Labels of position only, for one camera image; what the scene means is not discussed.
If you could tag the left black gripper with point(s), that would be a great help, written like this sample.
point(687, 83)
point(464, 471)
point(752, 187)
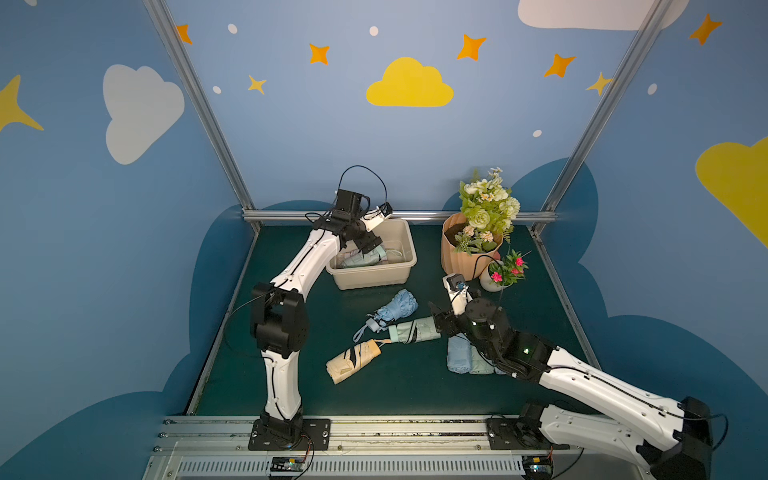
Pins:
point(365, 240)

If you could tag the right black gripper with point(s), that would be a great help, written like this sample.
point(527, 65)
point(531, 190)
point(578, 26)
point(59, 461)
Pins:
point(447, 321)

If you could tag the green umbrella with black strap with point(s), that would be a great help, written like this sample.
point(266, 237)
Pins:
point(414, 331)

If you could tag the mint green umbrella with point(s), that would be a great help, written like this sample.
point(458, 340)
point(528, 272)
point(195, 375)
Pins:
point(373, 257)

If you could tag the light blue umbrella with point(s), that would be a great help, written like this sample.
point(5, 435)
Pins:
point(401, 306)

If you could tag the beige striped umbrella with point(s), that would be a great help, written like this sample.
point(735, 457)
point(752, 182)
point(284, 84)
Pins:
point(354, 359)

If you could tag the lilac umbrella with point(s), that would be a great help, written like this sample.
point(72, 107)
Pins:
point(348, 259)

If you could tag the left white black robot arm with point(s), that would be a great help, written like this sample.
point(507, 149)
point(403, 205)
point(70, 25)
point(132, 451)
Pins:
point(279, 318)

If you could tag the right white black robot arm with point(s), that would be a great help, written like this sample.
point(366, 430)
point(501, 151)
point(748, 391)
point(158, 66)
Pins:
point(669, 439)

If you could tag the pale blue umbrella left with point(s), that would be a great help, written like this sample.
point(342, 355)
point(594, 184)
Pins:
point(459, 355)

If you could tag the beige plastic storage box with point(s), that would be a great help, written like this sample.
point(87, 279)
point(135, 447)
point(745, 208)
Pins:
point(389, 263)

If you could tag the pale green umbrella middle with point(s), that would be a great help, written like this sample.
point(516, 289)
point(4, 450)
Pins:
point(479, 365)

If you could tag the white pot with pink flowers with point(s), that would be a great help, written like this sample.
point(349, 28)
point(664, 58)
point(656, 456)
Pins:
point(504, 272)

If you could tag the orange pot with green flowers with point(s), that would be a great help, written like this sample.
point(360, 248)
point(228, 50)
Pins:
point(485, 220)

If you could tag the right circuit board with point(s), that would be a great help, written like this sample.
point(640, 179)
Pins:
point(537, 468)

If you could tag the circuit board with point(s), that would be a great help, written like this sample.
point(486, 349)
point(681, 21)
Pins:
point(537, 468)
point(286, 466)

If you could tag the left circuit board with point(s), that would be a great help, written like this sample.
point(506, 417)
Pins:
point(286, 466)

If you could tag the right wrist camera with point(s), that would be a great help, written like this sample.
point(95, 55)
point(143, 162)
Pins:
point(458, 292)

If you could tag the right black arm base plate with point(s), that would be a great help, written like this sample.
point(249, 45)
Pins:
point(518, 434)

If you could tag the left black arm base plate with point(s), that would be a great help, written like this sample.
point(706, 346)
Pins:
point(315, 433)

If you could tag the aluminium rail front frame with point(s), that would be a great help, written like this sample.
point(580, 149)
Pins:
point(364, 447)

